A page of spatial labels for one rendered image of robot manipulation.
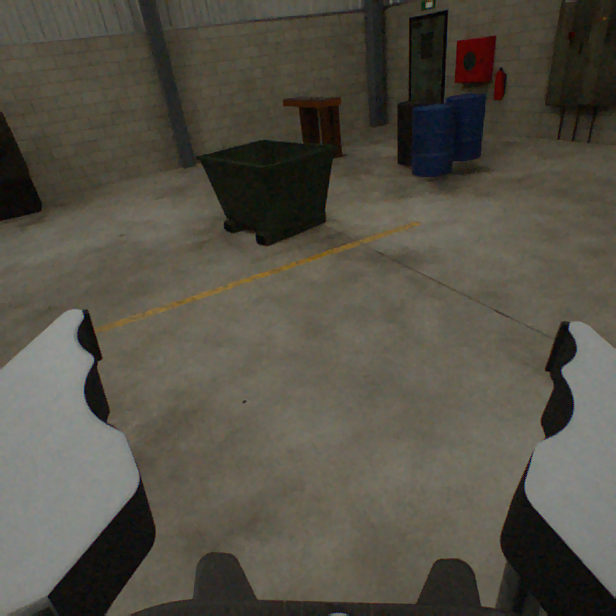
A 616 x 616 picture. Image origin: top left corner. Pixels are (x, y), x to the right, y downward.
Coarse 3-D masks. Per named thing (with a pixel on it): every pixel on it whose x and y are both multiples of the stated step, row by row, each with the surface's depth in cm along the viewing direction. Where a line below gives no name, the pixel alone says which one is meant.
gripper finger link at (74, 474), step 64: (64, 320) 10; (0, 384) 8; (64, 384) 8; (0, 448) 7; (64, 448) 7; (128, 448) 7; (0, 512) 6; (64, 512) 6; (128, 512) 6; (0, 576) 5; (64, 576) 5; (128, 576) 7
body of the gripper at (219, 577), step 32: (224, 576) 5; (448, 576) 5; (160, 608) 5; (192, 608) 5; (224, 608) 5; (256, 608) 5; (288, 608) 5; (320, 608) 5; (352, 608) 5; (384, 608) 5; (416, 608) 5; (448, 608) 5; (480, 608) 5
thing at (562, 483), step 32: (576, 352) 10; (608, 352) 10; (576, 384) 9; (608, 384) 9; (544, 416) 10; (576, 416) 8; (608, 416) 8; (544, 448) 7; (576, 448) 7; (608, 448) 7; (544, 480) 7; (576, 480) 7; (608, 480) 7; (512, 512) 7; (544, 512) 6; (576, 512) 6; (608, 512) 6; (512, 544) 7; (544, 544) 6; (576, 544) 6; (608, 544) 6; (544, 576) 6; (576, 576) 6; (608, 576) 5; (544, 608) 6; (576, 608) 6; (608, 608) 5
